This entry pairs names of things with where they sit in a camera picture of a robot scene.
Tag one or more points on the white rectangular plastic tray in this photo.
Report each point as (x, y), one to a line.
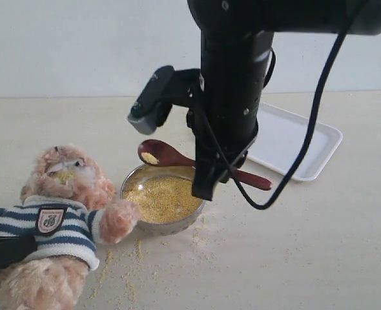
(281, 136)

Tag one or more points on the steel bowl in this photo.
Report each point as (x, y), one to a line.
(144, 172)

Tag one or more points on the beige teddy bear striped sweater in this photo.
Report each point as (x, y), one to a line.
(69, 206)

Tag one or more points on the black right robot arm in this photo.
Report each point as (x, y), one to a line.
(236, 43)

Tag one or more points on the yellow millet grains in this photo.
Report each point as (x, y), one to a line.
(162, 200)

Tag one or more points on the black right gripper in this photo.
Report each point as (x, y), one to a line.
(209, 168)

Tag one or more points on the dark red wooden spoon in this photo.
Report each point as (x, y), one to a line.
(157, 153)

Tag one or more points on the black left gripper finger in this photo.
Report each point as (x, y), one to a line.
(15, 249)

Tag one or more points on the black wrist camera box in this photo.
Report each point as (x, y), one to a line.
(143, 113)

